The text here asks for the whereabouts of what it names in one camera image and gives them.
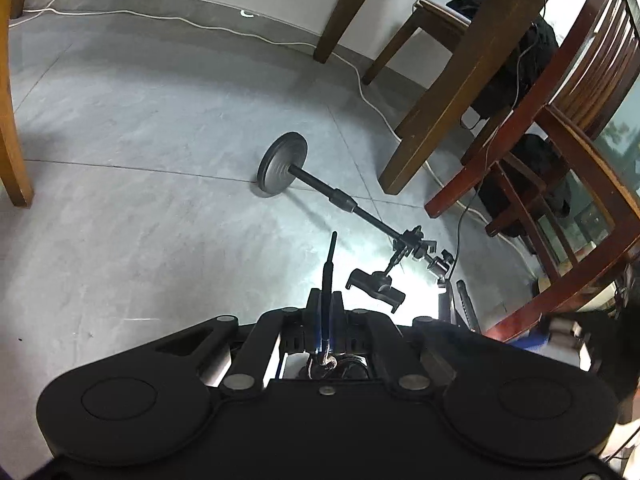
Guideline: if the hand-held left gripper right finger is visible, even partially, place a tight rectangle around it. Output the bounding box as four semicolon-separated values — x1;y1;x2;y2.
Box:
329;290;497;397

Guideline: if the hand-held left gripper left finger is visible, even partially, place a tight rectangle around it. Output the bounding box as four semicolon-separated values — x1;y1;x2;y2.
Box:
150;289;323;397

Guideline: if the black stand with round base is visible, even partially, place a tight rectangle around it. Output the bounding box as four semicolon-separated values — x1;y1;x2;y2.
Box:
256;132;457;322

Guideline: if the black bag under chair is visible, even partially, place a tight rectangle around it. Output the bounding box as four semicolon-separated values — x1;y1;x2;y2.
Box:
477;133;572;239

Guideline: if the brown wooden table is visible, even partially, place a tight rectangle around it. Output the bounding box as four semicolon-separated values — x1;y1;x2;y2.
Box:
314;0;601;197

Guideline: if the brown wooden stool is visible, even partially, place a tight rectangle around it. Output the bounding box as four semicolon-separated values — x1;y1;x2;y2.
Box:
362;0;473;86

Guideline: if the reddish wooden chair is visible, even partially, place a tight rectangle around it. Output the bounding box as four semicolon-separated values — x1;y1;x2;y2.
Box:
424;0;640;343

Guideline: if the black bag on stool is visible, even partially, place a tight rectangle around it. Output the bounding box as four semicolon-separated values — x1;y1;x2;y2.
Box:
446;0;560;122

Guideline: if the light wooden chair leg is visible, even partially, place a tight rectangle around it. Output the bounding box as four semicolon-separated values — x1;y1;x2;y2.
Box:
0;0;35;208

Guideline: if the thin black cable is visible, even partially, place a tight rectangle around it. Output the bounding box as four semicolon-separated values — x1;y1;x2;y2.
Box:
452;199;482;273

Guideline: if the white floor cable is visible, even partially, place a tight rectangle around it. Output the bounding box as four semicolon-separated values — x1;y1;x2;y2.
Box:
10;6;528;253

